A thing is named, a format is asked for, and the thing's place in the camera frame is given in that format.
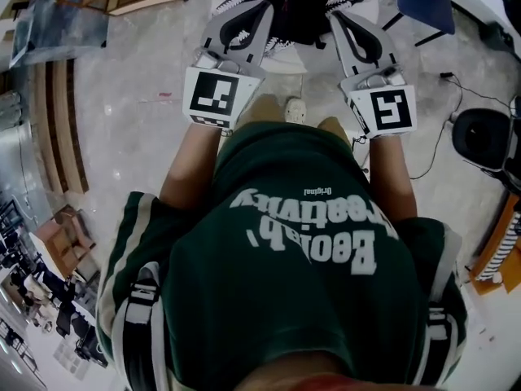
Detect person's right forearm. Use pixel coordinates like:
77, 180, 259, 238
367, 134, 419, 224

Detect black cable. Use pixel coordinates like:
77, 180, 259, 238
409, 71, 514, 181

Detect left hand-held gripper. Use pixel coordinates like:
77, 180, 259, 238
182, 0, 295, 130

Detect khaki trousers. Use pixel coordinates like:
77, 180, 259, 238
237, 94, 352, 146

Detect white table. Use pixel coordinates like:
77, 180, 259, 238
449, 0, 521, 59

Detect blue grey panel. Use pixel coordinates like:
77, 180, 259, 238
8, 0, 112, 69

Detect black white shoulder strap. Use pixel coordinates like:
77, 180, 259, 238
120, 261, 164, 391
421, 301, 454, 384

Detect person's left forearm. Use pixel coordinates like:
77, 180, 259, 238
159, 123, 230, 212

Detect white shoe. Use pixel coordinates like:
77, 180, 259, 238
283, 98, 307, 125

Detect curved wooden slat board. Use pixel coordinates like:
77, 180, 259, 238
28, 56, 90, 196

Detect blue chair with black legs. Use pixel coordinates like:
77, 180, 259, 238
381, 0, 456, 48

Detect green printed t-shirt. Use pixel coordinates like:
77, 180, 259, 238
94, 121, 470, 391

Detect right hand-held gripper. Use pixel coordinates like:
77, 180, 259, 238
324, 0, 418, 139

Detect black backpack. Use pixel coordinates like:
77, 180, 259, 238
246, 0, 332, 51

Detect small wooden cabinet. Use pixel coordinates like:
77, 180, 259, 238
33, 204, 99, 281

